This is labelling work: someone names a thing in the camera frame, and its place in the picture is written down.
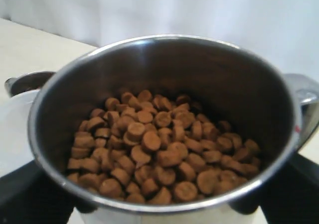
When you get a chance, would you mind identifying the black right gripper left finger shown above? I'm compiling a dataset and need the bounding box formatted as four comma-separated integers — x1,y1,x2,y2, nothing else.
0,161,96,224

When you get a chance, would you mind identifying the steel mug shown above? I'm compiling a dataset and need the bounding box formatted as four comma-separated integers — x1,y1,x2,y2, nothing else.
28,35,319,224
4,71,55,97

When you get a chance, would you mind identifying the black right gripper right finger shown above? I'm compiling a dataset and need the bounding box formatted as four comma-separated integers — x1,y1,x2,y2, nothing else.
230,154,319,224

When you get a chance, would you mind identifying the clear plastic tall container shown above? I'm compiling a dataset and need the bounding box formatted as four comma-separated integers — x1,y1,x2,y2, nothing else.
0,90,38,177

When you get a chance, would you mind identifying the white curtain backdrop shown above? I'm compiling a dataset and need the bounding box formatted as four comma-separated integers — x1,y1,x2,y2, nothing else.
0,0,319,79

